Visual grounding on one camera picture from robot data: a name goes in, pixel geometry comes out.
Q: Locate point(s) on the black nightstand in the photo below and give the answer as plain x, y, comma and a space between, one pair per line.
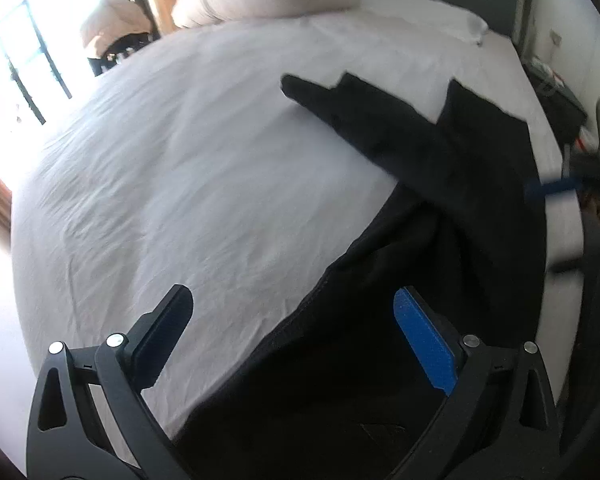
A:
560, 100

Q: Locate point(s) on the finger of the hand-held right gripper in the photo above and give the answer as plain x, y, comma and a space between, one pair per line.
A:
552, 187
567, 265

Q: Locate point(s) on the black chair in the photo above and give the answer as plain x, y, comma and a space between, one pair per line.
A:
105, 62

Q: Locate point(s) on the black pants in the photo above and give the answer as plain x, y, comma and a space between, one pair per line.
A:
380, 260

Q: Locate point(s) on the beige puffer jacket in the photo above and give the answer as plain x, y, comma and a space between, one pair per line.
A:
112, 15

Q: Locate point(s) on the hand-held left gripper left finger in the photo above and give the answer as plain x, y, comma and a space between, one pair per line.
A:
162, 340

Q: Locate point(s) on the bed with white sheet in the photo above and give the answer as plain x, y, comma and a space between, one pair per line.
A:
180, 160

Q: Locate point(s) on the black framed balcony door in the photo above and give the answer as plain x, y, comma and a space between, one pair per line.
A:
60, 77

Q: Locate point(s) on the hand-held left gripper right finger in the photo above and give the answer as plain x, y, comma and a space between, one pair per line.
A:
425, 340

